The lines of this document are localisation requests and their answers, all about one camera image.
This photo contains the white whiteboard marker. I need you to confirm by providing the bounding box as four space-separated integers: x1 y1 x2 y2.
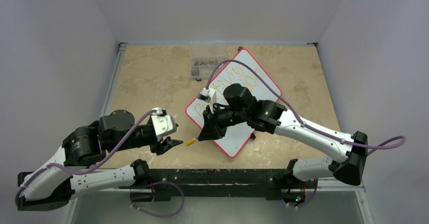
186 138 198 147

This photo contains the red framed whiteboard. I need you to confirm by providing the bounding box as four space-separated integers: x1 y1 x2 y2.
185 49 282 157

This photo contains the yellow marker cap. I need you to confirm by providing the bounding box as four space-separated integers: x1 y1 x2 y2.
186 139 196 146

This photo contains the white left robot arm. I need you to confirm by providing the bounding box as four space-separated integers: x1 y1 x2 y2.
15 108 182 211

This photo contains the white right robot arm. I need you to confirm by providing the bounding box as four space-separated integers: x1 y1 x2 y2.
197 83 367 187

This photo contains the clear plastic marker holder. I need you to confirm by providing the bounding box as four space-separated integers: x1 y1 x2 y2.
189 41 228 81

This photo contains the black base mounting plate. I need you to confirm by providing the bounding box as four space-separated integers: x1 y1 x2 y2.
129 169 318 203

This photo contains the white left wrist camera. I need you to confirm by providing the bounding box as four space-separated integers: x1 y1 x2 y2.
150 107 178 142

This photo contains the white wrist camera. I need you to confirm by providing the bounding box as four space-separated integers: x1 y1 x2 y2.
150 107 178 142
197 87 217 113

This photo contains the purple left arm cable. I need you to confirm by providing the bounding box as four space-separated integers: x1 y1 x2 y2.
15 110 185 218

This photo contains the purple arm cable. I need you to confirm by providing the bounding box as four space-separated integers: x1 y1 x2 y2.
15 110 185 218
205 59 407 210

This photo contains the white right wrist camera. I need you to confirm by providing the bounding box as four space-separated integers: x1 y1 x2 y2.
197 87 217 113

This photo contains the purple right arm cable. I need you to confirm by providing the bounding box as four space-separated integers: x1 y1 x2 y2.
205 59 407 210

